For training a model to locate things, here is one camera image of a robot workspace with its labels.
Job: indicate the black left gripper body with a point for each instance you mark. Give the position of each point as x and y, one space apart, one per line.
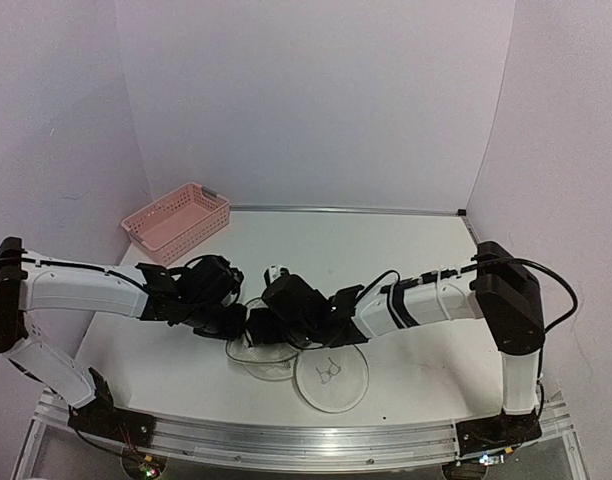
206 323

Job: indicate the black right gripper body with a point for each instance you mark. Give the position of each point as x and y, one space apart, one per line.
262 325

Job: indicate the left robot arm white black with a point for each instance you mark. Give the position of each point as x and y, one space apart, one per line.
203 296

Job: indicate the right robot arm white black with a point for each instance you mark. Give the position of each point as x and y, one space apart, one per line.
493 286

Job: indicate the white bra inside bag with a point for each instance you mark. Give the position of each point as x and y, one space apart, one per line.
269 359

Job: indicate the pink plastic basket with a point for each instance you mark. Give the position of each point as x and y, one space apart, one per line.
176 223

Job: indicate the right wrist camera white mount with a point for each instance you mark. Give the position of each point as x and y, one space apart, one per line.
274 272

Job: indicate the aluminium front rail frame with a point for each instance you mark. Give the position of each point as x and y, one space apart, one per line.
344 449

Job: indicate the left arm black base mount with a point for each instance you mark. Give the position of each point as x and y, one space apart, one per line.
102 418

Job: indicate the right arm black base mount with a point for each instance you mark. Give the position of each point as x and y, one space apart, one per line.
496 432

